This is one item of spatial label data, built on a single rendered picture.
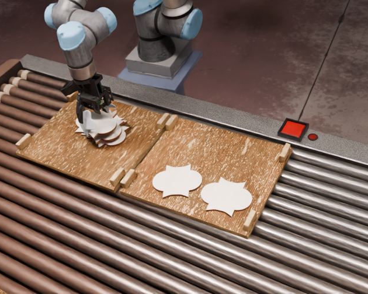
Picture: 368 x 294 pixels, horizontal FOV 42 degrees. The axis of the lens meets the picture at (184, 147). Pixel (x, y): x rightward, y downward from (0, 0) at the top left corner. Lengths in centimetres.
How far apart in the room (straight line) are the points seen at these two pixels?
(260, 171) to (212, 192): 16
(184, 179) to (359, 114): 182
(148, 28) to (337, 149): 82
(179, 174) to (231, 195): 18
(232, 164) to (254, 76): 192
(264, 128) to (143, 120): 41
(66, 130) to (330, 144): 87
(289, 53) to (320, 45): 24
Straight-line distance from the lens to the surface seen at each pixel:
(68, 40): 135
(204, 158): 148
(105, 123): 156
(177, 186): 140
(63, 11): 150
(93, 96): 145
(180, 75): 193
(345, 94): 320
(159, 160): 150
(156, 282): 127
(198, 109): 168
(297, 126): 158
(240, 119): 162
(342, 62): 347
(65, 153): 162
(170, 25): 176
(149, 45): 189
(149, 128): 161
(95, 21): 141
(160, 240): 133
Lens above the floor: 200
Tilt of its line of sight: 44 degrees down
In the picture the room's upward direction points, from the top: 10 degrees counter-clockwise
